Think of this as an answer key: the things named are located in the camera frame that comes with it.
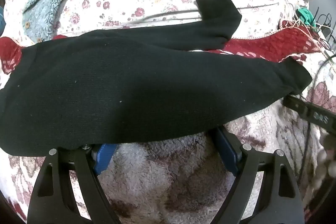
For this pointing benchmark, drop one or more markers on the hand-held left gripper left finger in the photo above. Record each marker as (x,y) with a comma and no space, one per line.
(103,158)

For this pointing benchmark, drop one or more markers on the black pants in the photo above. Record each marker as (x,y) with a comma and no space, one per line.
(131,82)

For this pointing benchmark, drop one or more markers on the green cloth piece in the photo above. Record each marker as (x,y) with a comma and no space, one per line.
(305,15)

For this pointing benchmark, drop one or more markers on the red-bordered plush blanket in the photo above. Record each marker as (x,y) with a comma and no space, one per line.
(162,174)

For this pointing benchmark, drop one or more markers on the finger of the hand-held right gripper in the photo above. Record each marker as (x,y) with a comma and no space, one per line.
(312,115)

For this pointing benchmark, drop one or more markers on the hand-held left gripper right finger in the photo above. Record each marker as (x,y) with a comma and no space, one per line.
(228,150)

